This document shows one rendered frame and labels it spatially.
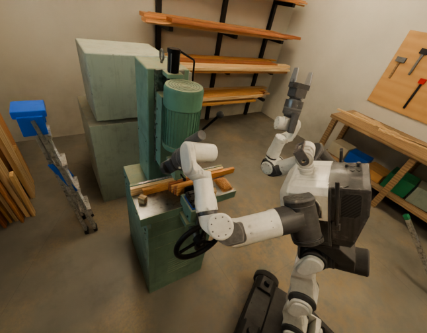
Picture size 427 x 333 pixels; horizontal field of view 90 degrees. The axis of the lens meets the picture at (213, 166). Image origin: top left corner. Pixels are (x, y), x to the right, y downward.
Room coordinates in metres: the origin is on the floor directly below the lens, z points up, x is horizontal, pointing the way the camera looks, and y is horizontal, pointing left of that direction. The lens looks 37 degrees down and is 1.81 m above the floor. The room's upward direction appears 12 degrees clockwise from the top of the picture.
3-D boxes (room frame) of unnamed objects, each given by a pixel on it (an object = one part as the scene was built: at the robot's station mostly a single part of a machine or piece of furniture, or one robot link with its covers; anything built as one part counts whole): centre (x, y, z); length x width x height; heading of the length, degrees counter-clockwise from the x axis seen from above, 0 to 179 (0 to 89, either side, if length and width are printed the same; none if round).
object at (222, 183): (1.05, -0.09, 0.91); 0.12 x 0.09 x 0.03; 38
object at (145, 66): (1.17, 0.38, 1.16); 0.22 x 0.22 x 0.72; 38
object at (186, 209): (0.81, 0.05, 0.91); 0.15 x 0.14 x 0.09; 128
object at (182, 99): (0.94, 0.20, 1.35); 0.18 x 0.18 x 0.31
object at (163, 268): (1.03, 0.27, 0.36); 0.58 x 0.45 x 0.71; 38
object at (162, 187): (1.01, 0.11, 0.92); 0.62 x 0.02 x 0.04; 128
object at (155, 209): (0.88, 0.10, 0.87); 0.61 x 0.30 x 0.06; 128
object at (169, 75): (1.05, 0.28, 1.54); 0.08 x 0.08 x 0.17; 38
